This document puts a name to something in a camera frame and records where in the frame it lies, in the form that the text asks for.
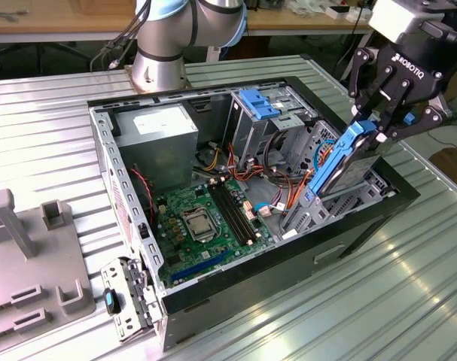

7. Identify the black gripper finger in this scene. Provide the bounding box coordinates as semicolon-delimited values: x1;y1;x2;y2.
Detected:
376;95;457;144
346;47;388;124

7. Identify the hard disk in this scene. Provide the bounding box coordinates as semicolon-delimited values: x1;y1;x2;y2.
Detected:
306;119;385;198

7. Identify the grey metal disk bay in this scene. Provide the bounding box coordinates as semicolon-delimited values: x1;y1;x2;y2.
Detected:
279;175;398;242

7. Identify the brown cardboard box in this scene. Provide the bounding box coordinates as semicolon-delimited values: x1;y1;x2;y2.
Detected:
429;147;457;190

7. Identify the white box black lid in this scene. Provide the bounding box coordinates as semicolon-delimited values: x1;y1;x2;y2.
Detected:
324;5;352;21

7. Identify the blue plastic drive latch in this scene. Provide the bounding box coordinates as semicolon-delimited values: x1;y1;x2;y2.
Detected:
239;88;286;120

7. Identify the grey metal drive cage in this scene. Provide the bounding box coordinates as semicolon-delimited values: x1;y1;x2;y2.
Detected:
227;86;316;171

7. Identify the black RAM slot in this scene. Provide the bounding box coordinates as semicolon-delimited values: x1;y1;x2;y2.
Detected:
207;179;252;247
216;177;262;242

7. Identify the silver power supply unit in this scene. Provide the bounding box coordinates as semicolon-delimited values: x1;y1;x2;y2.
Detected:
113;104;200;193

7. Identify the CPU socket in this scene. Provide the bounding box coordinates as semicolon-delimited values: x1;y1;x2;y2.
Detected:
179;208;221;244

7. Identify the green motherboard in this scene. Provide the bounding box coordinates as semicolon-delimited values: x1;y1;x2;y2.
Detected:
152;175;279;291

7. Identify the black open PC case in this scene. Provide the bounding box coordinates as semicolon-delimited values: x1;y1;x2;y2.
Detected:
87;74;421;353

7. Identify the black case fan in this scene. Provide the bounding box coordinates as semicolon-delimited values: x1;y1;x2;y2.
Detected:
129;163;157;227

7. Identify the blue expansion slot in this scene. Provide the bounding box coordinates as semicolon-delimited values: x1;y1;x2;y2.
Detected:
170;250;232;284

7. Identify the long wooden desk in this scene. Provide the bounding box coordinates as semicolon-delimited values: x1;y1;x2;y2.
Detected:
0;0;376;43

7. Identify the grey parts rack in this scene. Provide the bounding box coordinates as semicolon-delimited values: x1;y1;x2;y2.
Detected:
0;187;98;336

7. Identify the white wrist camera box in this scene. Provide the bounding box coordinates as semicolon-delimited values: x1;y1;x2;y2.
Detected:
367;0;430;44

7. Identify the blue SATA wire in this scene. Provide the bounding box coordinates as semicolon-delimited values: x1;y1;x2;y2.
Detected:
311;139;335;177

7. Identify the black sleeved cable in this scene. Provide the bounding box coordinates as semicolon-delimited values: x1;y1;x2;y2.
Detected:
264;129;290;171

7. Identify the orange wire bundle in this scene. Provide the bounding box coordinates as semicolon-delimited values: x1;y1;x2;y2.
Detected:
226;142;320;212

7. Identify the black hanging cable bundle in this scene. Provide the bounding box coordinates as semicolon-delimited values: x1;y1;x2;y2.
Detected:
90;0;154;73

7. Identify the red black twisted fan wire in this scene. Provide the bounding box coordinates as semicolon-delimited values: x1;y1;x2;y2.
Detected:
130;166;154;227

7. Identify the silver expansion card retainer bracket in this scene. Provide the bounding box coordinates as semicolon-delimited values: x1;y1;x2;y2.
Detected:
99;255;166;344

